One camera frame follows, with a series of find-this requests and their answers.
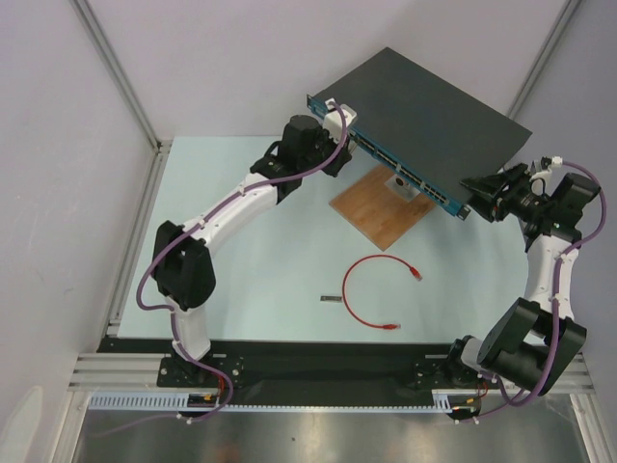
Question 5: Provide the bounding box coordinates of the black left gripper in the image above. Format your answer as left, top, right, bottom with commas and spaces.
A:
299, 125, 351, 178

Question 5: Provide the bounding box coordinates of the red ethernet patch cable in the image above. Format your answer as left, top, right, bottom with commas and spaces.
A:
341, 255, 424, 332

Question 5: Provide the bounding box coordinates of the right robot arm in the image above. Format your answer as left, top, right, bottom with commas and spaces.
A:
443, 156, 605, 406

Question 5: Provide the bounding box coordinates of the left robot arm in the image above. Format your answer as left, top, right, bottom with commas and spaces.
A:
146, 105, 358, 386

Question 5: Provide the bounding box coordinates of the wooden base board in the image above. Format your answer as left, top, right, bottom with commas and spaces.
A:
330, 166, 436, 251

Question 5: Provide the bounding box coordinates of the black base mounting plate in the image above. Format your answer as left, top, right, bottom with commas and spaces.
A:
95, 339, 483, 407

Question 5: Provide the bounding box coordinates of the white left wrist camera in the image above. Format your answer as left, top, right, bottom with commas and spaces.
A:
322, 98, 358, 143

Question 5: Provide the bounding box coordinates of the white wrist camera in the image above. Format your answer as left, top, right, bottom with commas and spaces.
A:
530, 156, 563, 183
322, 98, 358, 143

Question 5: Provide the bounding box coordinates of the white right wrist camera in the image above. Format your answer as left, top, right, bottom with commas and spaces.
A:
530, 156, 563, 183

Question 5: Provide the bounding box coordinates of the blue network switch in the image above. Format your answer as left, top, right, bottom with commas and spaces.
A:
307, 47, 531, 220

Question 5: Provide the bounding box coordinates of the metal stand bracket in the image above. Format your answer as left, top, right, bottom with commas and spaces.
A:
385, 176, 419, 203

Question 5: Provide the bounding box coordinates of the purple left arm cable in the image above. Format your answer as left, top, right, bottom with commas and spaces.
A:
136, 101, 351, 438

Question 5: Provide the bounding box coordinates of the aluminium frame rail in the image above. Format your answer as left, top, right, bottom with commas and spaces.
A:
68, 353, 164, 392

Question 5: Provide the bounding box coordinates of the white slotted cable duct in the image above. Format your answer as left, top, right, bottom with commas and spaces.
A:
89, 391, 228, 411

